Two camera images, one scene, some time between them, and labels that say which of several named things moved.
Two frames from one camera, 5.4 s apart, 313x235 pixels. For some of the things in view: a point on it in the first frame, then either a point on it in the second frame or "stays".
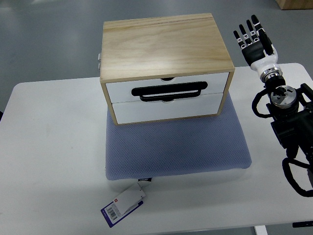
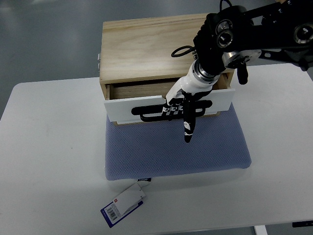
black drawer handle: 143,91 → 142,110
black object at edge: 302,224 stays
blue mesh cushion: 137,150 stays
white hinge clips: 99,59 stays
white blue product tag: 127,201 stays
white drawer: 122,92 → 151,107
